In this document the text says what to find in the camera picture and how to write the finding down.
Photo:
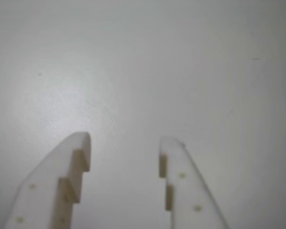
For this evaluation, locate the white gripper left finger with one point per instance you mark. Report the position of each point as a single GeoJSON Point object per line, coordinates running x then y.
{"type": "Point", "coordinates": [47, 190]}

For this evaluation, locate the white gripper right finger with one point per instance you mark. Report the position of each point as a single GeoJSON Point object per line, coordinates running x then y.
{"type": "Point", "coordinates": [188, 190]}

